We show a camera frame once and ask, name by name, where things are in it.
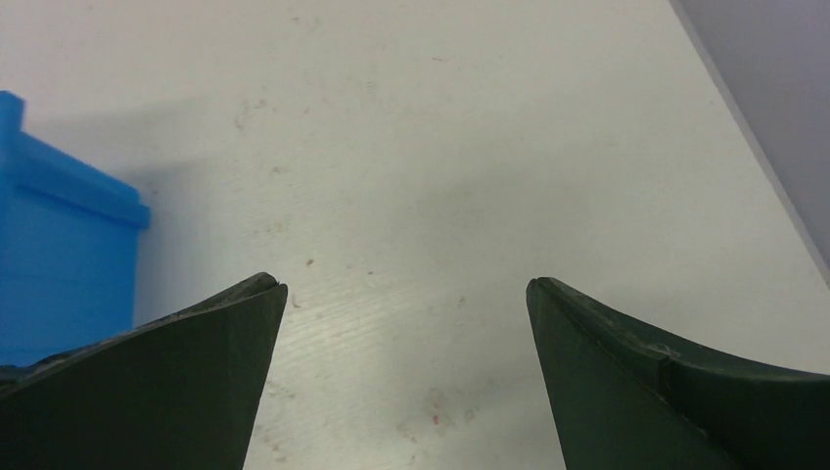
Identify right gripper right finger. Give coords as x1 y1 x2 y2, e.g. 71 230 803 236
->
526 277 829 469

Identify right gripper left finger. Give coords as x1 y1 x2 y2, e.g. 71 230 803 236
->
1 272 289 469

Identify blue plastic bin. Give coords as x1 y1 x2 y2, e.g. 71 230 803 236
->
1 91 151 366

